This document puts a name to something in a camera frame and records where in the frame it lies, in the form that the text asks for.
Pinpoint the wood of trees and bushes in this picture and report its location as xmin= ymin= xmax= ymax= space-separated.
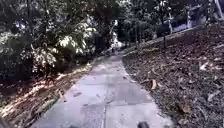
xmin=0 ymin=0 xmax=125 ymax=84

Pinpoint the building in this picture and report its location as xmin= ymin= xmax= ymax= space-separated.
xmin=166 ymin=3 xmax=224 ymax=34

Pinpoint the leaf-covered earth slope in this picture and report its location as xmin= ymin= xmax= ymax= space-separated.
xmin=121 ymin=22 xmax=224 ymax=128

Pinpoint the row of trees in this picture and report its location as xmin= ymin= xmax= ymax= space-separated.
xmin=117 ymin=0 xmax=224 ymax=50

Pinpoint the grey concrete path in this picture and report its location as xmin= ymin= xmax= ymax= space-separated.
xmin=29 ymin=53 xmax=175 ymax=128

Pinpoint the robot's own part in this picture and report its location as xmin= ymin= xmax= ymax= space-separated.
xmin=137 ymin=121 xmax=150 ymax=128

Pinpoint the leaf-strewn earth verge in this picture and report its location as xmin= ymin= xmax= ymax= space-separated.
xmin=0 ymin=57 xmax=98 ymax=128

